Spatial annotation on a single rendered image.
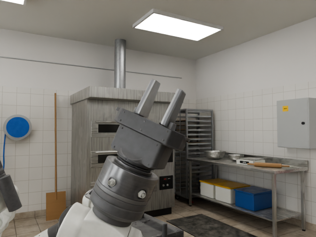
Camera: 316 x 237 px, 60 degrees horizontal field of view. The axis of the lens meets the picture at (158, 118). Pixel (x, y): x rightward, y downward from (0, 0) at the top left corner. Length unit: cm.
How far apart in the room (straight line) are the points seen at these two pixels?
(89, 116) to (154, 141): 367
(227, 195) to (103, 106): 241
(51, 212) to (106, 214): 443
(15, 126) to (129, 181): 440
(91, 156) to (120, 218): 364
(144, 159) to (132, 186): 4
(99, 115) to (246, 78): 270
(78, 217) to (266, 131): 455
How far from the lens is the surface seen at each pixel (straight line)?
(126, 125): 42
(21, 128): 476
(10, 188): 85
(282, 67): 479
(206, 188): 506
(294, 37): 478
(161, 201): 468
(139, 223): 89
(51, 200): 482
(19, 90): 495
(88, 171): 408
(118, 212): 41
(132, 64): 555
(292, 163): 455
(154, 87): 44
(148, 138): 40
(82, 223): 44
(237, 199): 454
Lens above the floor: 140
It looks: 3 degrees up
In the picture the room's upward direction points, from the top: straight up
